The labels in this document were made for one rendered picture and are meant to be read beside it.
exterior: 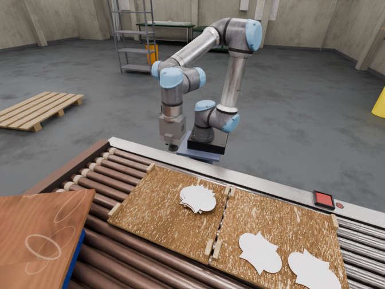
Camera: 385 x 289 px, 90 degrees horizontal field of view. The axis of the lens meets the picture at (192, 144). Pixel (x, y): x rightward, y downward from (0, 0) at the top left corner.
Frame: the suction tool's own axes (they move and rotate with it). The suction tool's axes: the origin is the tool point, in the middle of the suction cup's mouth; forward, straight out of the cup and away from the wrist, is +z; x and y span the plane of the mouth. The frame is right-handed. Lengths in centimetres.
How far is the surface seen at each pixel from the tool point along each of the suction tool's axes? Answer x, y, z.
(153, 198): -12.8, -3.7, 19.6
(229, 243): -20.2, 31.0, 18.6
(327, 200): 15, 67, 19
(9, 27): 523, -979, 66
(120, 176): -5.7, -27.0, 22.2
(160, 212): -17.8, 2.1, 19.4
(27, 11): 615, -969, 12
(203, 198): -8.0, 17.1, 14.9
